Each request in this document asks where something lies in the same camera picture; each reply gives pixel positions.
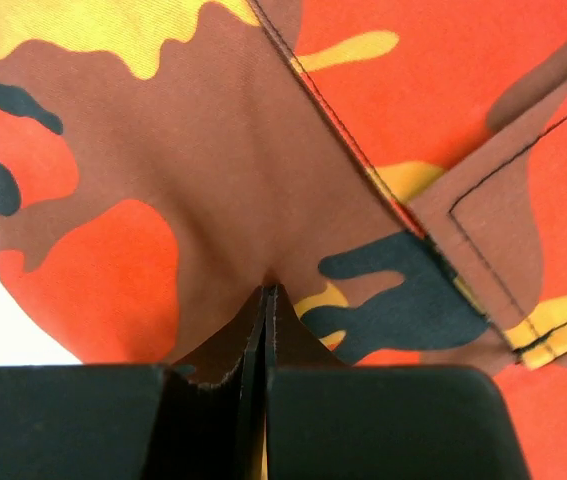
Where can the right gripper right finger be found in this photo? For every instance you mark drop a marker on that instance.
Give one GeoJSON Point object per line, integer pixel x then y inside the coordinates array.
{"type": "Point", "coordinates": [296, 361]}

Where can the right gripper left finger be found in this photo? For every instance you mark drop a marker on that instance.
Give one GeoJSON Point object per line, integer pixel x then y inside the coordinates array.
{"type": "Point", "coordinates": [210, 423]}

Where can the orange camouflage trousers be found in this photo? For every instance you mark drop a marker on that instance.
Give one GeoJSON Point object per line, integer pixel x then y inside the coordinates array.
{"type": "Point", "coordinates": [400, 167]}

